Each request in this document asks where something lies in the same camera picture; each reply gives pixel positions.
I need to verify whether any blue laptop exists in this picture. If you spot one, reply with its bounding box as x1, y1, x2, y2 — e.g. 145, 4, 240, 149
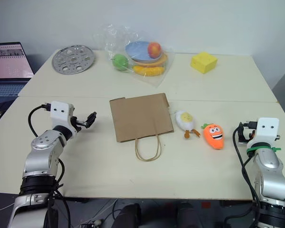
0, 42, 35, 113

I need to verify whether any clear plastic bag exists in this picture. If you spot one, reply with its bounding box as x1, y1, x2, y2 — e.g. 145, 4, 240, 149
93, 23, 176, 88

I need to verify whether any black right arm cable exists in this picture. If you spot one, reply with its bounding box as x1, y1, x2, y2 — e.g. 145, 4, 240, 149
232, 122, 262, 209

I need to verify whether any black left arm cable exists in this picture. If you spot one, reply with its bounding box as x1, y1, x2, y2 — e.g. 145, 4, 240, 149
28, 103, 51, 138

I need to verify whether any round perforated metal plate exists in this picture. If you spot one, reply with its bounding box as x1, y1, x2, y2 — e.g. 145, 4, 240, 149
51, 44, 95, 76

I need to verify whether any brown paper bag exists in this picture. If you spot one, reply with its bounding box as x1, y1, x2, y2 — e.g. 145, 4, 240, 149
109, 93, 175, 163

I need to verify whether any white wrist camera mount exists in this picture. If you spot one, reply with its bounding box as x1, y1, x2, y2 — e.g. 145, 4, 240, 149
49, 101, 76, 139
247, 117, 281, 146

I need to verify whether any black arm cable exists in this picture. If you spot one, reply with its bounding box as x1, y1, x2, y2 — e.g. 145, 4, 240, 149
232, 122, 262, 209
28, 103, 51, 138

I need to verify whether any yellow banana toy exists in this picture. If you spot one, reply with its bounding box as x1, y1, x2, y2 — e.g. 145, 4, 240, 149
132, 65, 166, 77

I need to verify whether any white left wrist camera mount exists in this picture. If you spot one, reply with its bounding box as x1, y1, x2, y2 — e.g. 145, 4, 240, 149
49, 101, 76, 139

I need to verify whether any yellow cheese block toy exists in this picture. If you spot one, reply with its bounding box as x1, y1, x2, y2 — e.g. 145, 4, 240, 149
190, 51, 218, 75

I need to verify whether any green zip tie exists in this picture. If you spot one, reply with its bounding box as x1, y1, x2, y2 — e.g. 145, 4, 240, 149
246, 146, 282, 155

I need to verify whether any red apple toy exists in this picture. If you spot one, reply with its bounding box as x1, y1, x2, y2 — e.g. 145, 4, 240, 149
147, 41, 163, 59

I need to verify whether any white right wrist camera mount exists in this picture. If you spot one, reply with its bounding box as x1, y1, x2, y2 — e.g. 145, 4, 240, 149
247, 117, 281, 146

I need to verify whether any egg plush toy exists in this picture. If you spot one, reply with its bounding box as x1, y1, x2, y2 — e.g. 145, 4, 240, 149
175, 110, 201, 140

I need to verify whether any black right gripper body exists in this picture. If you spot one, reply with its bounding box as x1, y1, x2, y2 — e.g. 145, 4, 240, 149
242, 121, 257, 144

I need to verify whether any blue plate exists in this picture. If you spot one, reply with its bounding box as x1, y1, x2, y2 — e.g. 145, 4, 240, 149
124, 40, 166, 63

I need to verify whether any orange plate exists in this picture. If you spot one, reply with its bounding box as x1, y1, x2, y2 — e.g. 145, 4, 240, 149
132, 52, 169, 67

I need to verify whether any green apple toy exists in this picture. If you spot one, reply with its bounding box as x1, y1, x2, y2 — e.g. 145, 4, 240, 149
112, 53, 130, 72

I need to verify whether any orange carrot plush toy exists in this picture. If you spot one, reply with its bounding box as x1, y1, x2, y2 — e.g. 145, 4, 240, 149
201, 123, 225, 151

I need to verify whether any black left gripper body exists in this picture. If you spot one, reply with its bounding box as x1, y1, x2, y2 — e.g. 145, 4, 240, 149
70, 115, 88, 132

